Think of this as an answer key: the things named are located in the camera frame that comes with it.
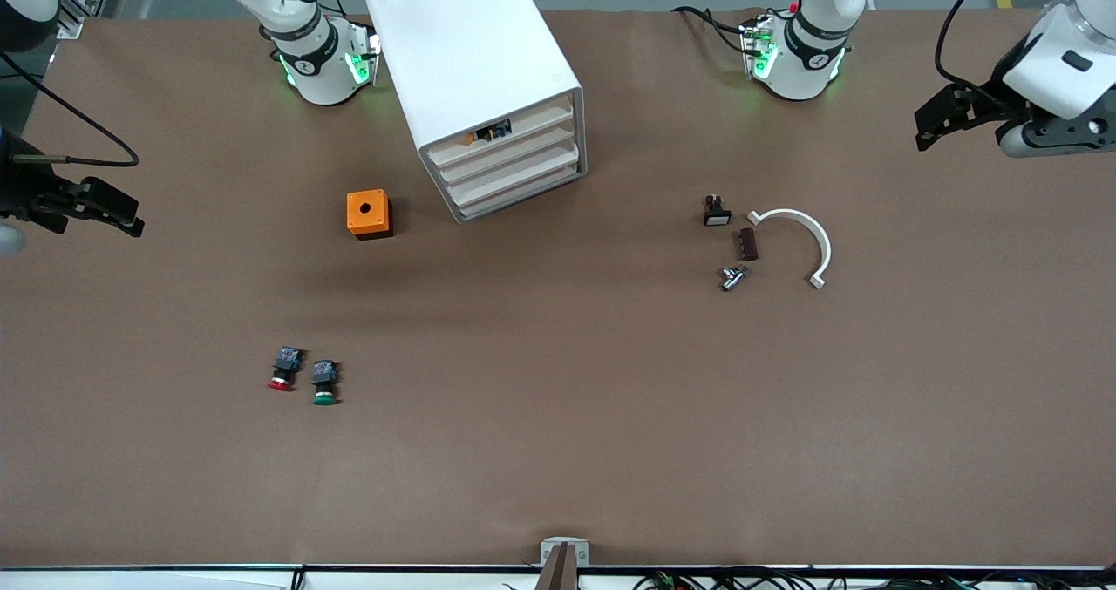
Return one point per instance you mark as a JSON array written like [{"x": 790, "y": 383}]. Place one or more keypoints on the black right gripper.
[{"x": 24, "y": 191}]

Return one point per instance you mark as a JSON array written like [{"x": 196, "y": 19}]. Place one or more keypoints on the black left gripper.
[{"x": 983, "y": 108}]

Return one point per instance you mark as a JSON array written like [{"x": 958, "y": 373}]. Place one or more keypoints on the yellow push button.
[{"x": 493, "y": 132}]

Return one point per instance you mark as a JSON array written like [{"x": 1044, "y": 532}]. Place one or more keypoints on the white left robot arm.
[{"x": 806, "y": 58}]

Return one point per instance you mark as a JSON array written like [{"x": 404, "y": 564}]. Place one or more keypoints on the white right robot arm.
[{"x": 318, "y": 71}]

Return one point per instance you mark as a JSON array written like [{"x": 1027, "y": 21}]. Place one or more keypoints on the red push button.
[{"x": 285, "y": 369}]

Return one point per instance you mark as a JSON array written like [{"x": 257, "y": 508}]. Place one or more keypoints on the green push button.
[{"x": 324, "y": 383}]

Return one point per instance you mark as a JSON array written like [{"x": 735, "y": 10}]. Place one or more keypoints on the white curved clip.
[{"x": 789, "y": 213}]

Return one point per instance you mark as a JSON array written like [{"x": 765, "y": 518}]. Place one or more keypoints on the brown terminal block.
[{"x": 748, "y": 244}]

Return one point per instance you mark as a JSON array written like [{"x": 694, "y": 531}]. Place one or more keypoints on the orange box with hole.
[{"x": 366, "y": 211}]

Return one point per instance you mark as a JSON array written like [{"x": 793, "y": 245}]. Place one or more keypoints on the brown table mat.
[{"x": 558, "y": 398}]

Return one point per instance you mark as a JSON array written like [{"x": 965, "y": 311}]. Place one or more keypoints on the aluminium frame profile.
[{"x": 74, "y": 23}]

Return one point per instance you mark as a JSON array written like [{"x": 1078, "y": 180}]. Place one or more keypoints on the black white square switch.
[{"x": 717, "y": 213}]

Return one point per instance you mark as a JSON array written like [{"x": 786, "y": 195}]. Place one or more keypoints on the silver metal key switch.
[{"x": 733, "y": 277}]

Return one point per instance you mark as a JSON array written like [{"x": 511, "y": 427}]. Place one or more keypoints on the grey metal bracket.
[{"x": 564, "y": 548}]

